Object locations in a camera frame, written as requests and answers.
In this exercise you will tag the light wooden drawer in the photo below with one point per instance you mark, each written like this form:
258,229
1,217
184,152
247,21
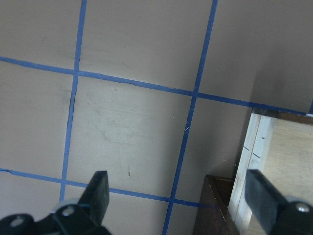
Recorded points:
280,145

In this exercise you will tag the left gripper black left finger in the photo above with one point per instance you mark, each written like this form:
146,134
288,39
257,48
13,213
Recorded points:
95,198

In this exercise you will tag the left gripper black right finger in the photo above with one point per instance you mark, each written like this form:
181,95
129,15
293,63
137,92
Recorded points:
264,200

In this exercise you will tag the dark brown wooden cabinet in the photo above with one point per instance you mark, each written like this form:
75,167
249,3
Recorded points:
213,217

